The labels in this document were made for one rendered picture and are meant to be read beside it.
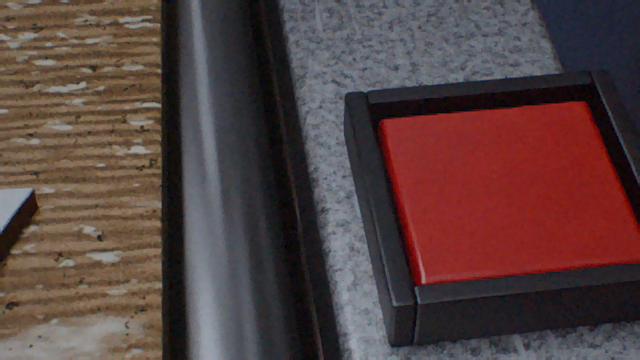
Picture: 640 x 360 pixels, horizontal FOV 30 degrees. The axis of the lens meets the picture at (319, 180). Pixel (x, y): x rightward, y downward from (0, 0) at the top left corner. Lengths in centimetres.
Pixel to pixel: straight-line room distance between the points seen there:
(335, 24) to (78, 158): 11
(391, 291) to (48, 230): 8
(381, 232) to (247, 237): 4
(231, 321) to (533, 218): 8
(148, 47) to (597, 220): 13
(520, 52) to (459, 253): 10
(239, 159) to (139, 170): 4
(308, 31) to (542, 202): 11
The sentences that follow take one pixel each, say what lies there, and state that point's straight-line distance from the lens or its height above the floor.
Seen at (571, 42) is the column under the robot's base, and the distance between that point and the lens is 105.
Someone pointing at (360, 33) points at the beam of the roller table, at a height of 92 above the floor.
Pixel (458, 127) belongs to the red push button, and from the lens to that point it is 33.
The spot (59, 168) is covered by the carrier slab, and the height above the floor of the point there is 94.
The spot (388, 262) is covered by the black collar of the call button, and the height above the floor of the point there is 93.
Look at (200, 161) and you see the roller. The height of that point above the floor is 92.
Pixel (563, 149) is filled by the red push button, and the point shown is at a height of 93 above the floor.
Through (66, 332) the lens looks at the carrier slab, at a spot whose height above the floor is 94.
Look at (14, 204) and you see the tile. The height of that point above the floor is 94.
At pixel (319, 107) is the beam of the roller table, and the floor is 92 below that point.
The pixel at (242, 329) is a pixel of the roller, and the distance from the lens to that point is 30.
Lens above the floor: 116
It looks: 47 degrees down
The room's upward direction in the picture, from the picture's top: straight up
